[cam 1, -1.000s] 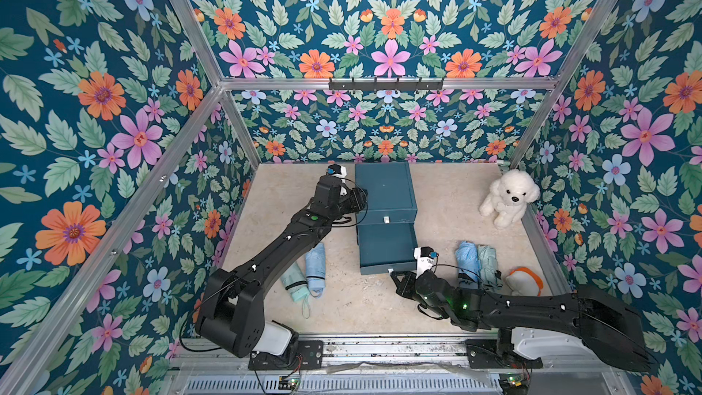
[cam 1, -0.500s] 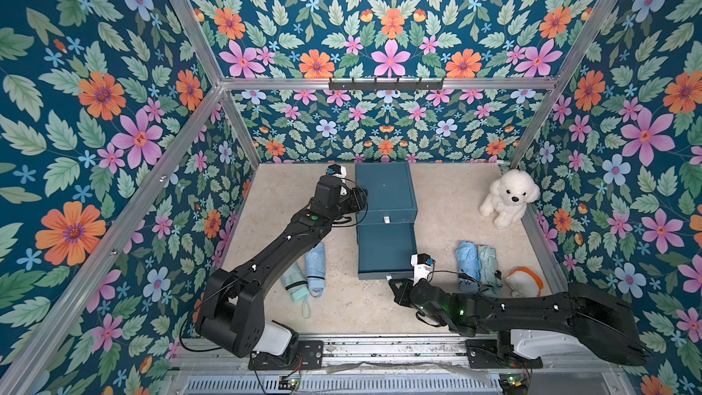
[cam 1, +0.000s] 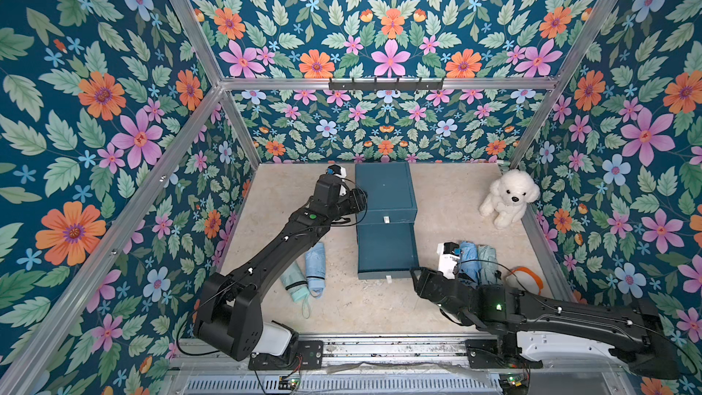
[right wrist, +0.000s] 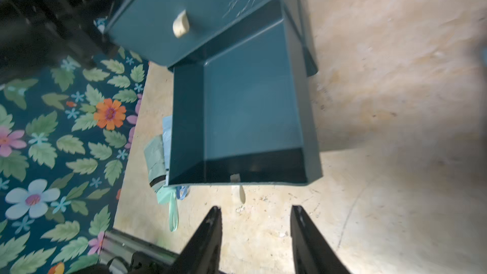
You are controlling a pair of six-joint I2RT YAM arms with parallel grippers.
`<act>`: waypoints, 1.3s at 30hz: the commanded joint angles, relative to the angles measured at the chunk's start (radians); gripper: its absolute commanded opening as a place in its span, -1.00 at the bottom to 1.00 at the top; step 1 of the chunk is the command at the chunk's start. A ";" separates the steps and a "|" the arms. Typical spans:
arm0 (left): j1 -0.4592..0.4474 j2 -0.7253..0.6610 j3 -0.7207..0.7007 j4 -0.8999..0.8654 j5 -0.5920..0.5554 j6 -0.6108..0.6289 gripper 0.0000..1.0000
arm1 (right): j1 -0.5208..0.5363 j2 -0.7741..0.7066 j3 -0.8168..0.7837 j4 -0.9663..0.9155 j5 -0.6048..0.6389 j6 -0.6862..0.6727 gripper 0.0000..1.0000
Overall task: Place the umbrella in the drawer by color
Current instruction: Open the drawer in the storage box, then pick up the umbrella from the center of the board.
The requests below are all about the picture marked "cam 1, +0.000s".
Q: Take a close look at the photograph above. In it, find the light blue umbrella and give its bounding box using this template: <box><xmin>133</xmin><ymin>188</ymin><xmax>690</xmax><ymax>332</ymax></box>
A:
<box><xmin>305</xmin><ymin>242</ymin><xmax>327</xmax><ymax>298</ymax></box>
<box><xmin>457</xmin><ymin>241</ymin><xmax>481</xmax><ymax>286</ymax></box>

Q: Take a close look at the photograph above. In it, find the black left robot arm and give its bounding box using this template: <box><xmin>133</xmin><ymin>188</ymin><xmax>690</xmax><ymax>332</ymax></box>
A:
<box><xmin>193</xmin><ymin>165</ymin><xmax>367</xmax><ymax>361</ymax></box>

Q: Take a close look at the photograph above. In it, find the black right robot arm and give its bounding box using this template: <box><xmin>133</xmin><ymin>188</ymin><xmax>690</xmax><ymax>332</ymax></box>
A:
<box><xmin>411</xmin><ymin>267</ymin><xmax>682</xmax><ymax>380</ymax></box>

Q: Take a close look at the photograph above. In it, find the mint green umbrella right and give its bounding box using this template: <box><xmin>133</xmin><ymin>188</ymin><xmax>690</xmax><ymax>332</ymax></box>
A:
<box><xmin>477</xmin><ymin>245</ymin><xmax>501</xmax><ymax>285</ymax></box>

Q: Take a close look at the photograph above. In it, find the mint green umbrella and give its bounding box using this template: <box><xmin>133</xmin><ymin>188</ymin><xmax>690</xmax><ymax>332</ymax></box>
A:
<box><xmin>477</xmin><ymin>245</ymin><xmax>501</xmax><ymax>285</ymax></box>
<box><xmin>280</xmin><ymin>262</ymin><xmax>312</xmax><ymax>319</ymax></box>

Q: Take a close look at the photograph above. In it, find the teal drawer cabinet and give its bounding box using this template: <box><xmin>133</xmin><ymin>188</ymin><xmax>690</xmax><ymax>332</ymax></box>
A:
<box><xmin>355</xmin><ymin>162</ymin><xmax>419</xmax><ymax>280</ymax></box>

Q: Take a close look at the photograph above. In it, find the mint green umbrella left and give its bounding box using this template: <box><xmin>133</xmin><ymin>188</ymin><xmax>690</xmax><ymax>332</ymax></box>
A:
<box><xmin>280</xmin><ymin>262</ymin><xmax>312</xmax><ymax>319</ymax></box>

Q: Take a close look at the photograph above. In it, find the white plush dog toy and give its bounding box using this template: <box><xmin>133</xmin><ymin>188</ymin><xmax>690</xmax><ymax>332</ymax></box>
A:
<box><xmin>479</xmin><ymin>169</ymin><xmax>540</xmax><ymax>229</ymax></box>

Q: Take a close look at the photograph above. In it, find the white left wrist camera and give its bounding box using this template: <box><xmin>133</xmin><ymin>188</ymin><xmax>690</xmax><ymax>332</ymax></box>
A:
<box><xmin>327</xmin><ymin>164</ymin><xmax>347</xmax><ymax>178</ymax></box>

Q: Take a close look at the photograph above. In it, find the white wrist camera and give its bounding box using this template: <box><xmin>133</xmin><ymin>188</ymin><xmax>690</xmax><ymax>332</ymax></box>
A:
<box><xmin>437</xmin><ymin>241</ymin><xmax>461</xmax><ymax>279</ymax></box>
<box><xmin>327</xmin><ymin>164</ymin><xmax>347</xmax><ymax>178</ymax></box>

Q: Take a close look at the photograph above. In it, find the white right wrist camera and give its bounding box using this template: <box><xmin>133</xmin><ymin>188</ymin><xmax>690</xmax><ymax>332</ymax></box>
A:
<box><xmin>437</xmin><ymin>241</ymin><xmax>461</xmax><ymax>279</ymax></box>

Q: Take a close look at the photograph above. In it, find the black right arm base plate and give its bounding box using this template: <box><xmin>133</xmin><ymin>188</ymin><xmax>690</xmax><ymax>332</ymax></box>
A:
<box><xmin>464</xmin><ymin>334</ymin><xmax>543</xmax><ymax>370</ymax></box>

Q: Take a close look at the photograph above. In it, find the aluminium front rail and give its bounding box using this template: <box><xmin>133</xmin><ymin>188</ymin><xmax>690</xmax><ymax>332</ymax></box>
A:
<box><xmin>160</xmin><ymin>334</ymin><xmax>634</xmax><ymax>394</ymax></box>

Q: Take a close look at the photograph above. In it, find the black wall hook rail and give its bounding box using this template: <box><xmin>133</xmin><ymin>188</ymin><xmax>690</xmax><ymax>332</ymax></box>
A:
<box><xmin>327</xmin><ymin>77</ymin><xmax>444</xmax><ymax>93</ymax></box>

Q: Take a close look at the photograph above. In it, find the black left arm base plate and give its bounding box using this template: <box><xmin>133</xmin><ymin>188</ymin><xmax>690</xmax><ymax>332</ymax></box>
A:
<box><xmin>248</xmin><ymin>340</ymin><xmax>325</xmax><ymax>371</ymax></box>

